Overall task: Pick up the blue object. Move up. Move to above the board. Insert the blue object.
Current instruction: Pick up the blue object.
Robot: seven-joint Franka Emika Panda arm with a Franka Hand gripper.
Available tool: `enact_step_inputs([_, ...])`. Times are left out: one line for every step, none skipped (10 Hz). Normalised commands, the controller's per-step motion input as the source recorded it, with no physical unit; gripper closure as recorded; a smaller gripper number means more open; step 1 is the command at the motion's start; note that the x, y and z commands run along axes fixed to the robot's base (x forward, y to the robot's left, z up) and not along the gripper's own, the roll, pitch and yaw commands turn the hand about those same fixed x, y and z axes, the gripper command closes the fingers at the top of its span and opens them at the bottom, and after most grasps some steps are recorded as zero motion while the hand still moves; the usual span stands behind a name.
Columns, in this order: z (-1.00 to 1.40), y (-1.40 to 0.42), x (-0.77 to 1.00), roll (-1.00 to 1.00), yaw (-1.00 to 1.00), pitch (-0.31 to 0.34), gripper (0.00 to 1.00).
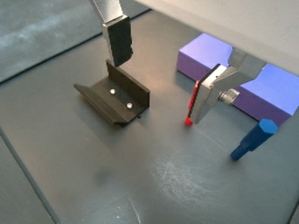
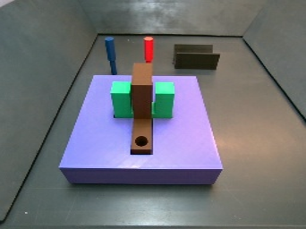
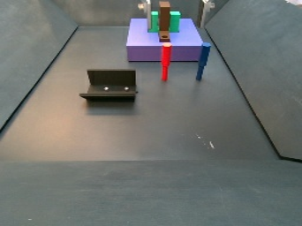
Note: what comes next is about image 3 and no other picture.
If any red peg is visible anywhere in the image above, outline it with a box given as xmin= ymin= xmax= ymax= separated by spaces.
xmin=161 ymin=42 xmax=172 ymax=81

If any purple base block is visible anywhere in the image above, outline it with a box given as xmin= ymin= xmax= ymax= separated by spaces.
xmin=125 ymin=19 xmax=203 ymax=62

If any brown slotted bar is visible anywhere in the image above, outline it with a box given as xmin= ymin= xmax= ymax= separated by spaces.
xmin=157 ymin=1 xmax=169 ymax=42

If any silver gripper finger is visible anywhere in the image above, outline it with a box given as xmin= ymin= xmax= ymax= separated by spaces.
xmin=137 ymin=0 xmax=152 ymax=28
xmin=197 ymin=0 xmax=215 ymax=28

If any blue peg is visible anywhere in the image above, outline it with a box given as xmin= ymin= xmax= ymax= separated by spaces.
xmin=196 ymin=42 xmax=211 ymax=81

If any green block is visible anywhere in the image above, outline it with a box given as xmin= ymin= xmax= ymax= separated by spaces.
xmin=148 ymin=11 xmax=180 ymax=33

